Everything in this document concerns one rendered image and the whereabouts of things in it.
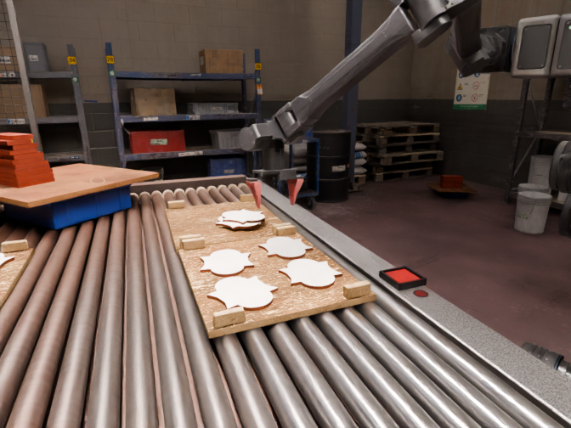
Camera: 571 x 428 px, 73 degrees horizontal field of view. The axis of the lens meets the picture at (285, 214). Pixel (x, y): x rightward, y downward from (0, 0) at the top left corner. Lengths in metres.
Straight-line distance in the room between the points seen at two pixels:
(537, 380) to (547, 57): 0.86
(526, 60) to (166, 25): 5.08
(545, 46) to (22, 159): 1.61
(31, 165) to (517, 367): 1.48
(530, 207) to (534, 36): 3.27
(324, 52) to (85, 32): 3.39
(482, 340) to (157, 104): 4.81
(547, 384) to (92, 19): 5.69
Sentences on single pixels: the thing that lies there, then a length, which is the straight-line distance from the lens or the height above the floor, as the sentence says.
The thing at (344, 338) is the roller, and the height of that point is 0.92.
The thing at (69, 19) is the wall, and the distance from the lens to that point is 5.85.
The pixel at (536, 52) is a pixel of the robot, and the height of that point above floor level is 1.44.
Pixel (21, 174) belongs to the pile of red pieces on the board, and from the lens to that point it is 1.57.
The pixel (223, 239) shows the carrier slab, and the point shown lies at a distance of 1.13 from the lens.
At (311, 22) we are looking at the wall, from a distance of 6.62.
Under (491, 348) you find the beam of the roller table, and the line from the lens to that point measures 0.78.
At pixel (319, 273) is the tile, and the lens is 0.89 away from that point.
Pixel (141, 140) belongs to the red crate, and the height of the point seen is 0.81.
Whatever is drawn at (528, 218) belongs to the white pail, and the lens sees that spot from 4.51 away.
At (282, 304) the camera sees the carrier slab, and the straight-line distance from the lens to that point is 0.78.
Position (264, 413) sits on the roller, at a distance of 0.59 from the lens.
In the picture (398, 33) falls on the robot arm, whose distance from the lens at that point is 0.84.
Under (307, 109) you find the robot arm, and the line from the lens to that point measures 0.93.
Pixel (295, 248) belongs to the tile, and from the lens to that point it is 1.02.
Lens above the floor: 1.33
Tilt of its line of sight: 17 degrees down
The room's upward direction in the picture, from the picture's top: straight up
